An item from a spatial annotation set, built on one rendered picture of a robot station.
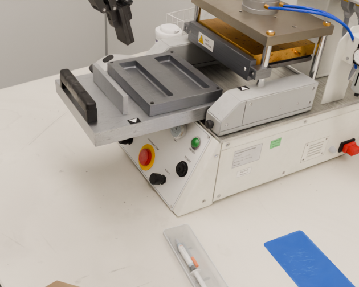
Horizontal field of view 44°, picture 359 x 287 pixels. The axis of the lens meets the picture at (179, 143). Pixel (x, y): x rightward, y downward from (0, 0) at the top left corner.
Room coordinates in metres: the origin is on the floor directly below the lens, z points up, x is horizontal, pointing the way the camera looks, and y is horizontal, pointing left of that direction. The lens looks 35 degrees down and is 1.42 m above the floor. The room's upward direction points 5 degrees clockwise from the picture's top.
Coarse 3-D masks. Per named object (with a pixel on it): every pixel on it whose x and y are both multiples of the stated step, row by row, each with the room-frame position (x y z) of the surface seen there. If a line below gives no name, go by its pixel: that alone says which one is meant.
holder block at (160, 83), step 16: (112, 64) 0.87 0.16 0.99; (128, 64) 0.89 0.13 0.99; (144, 64) 0.88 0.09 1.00; (160, 64) 0.89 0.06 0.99; (176, 64) 0.92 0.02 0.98; (128, 80) 0.80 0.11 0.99; (144, 80) 0.84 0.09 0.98; (160, 80) 0.81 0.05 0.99; (176, 80) 0.82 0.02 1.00; (192, 80) 0.86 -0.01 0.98; (208, 80) 0.83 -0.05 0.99; (144, 96) 0.74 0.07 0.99; (160, 96) 0.77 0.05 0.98; (176, 96) 0.75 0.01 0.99; (192, 96) 0.76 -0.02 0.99; (208, 96) 0.78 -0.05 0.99; (160, 112) 0.72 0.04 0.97
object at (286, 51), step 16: (224, 32) 0.94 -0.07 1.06; (240, 32) 0.95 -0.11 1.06; (240, 48) 0.87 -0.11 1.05; (256, 48) 0.87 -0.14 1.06; (272, 48) 0.88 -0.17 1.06; (288, 48) 0.89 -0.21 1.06; (304, 48) 0.91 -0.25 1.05; (256, 64) 0.84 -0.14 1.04; (272, 64) 0.87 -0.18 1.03; (288, 64) 0.89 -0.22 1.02
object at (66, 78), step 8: (64, 72) 0.78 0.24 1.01; (64, 80) 0.77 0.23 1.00; (72, 80) 0.75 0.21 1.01; (64, 88) 0.79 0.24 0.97; (72, 88) 0.73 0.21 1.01; (80, 88) 0.72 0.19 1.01; (80, 96) 0.70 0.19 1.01; (88, 96) 0.70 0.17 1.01; (80, 104) 0.70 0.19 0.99; (88, 104) 0.67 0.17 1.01; (88, 112) 0.67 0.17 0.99; (96, 112) 0.68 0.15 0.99; (88, 120) 0.67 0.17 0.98; (96, 120) 0.68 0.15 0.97
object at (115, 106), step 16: (96, 64) 0.83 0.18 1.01; (80, 80) 0.83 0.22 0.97; (96, 80) 0.82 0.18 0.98; (112, 80) 0.77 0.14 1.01; (64, 96) 0.77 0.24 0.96; (96, 96) 0.77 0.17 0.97; (112, 96) 0.75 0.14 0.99; (128, 96) 0.78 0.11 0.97; (80, 112) 0.70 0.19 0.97; (112, 112) 0.71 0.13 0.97; (128, 112) 0.72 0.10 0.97; (144, 112) 0.73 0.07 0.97; (176, 112) 0.74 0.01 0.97; (192, 112) 0.75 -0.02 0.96; (96, 128) 0.66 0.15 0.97; (112, 128) 0.66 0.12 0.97; (128, 128) 0.68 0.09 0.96; (144, 128) 0.69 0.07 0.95; (160, 128) 0.71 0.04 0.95; (96, 144) 0.64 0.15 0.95
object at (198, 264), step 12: (180, 228) 0.63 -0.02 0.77; (180, 240) 0.59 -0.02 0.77; (192, 240) 0.60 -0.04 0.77; (180, 252) 0.57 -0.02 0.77; (192, 252) 0.57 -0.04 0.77; (204, 252) 0.57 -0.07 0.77; (192, 264) 0.54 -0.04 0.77; (204, 264) 0.54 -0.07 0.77; (192, 276) 0.51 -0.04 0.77; (204, 276) 0.52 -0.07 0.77; (216, 276) 0.52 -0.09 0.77
